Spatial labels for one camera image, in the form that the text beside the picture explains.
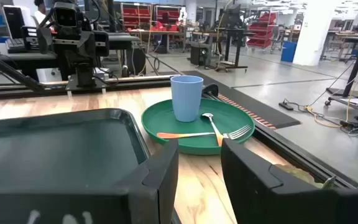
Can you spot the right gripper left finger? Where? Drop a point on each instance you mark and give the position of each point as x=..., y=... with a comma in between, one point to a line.
x=73, y=208

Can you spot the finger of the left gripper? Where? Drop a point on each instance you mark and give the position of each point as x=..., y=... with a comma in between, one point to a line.
x=101, y=43
x=44, y=40

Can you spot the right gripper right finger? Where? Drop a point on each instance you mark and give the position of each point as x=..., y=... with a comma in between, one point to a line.
x=275, y=205

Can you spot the green plastic plate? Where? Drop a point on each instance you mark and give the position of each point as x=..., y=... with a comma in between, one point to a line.
x=166, y=118

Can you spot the light blue plastic cup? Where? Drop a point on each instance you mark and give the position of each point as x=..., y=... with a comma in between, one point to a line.
x=186, y=99

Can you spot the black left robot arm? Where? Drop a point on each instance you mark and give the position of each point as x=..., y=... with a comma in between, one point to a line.
x=82, y=70

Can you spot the dark green serving tray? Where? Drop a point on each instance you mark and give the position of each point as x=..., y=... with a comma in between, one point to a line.
x=57, y=149

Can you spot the black side desk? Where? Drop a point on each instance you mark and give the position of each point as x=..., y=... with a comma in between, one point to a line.
x=123, y=39

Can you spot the person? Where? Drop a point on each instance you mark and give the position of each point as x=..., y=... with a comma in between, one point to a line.
x=40, y=14

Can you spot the black keyboard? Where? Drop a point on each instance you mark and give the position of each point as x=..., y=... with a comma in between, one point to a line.
x=15, y=46

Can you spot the black office desk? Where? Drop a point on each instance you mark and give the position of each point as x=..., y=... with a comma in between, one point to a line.
x=17, y=57

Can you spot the red bin shelf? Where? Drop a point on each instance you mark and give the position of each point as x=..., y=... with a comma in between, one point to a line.
x=168, y=17
x=135, y=15

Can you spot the wooden workbench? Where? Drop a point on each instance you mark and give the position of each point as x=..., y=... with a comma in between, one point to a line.
x=154, y=31

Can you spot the black floor mat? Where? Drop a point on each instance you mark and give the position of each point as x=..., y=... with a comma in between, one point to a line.
x=253, y=109

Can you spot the lit black computer tower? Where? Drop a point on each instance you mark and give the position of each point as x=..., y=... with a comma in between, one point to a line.
x=200, y=54

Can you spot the black power strip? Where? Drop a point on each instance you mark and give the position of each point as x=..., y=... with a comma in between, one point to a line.
x=286, y=106

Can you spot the blue bin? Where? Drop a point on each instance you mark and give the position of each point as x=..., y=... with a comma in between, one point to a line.
x=288, y=51

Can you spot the rolling red bin rack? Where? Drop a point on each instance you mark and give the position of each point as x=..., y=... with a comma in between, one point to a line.
x=261, y=31

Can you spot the black rolling desk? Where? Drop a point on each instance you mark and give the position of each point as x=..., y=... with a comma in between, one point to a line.
x=357, y=62

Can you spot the white pillar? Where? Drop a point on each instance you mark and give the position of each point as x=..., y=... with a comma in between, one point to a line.
x=314, y=31

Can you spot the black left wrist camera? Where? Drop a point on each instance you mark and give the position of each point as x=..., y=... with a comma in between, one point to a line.
x=65, y=14

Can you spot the black diagonal frame strut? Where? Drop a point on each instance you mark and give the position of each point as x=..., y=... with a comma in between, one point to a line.
x=5, y=70

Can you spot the black aluminium table frame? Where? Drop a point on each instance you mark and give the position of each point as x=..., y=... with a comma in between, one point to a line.
x=135, y=81

